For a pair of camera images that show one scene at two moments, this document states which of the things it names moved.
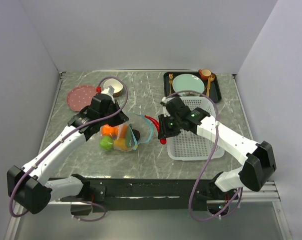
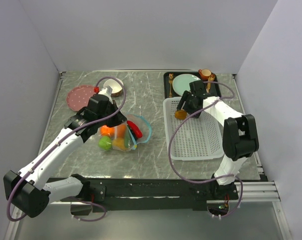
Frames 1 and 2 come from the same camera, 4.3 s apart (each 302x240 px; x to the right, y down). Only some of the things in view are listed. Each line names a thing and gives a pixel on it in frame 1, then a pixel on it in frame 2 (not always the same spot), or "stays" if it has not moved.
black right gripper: (164, 132) → (187, 96)
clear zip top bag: (126, 136) stays
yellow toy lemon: (120, 143) stays
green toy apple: (106, 142) stays
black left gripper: (121, 118) stays
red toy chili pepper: (162, 140) → (136, 131)
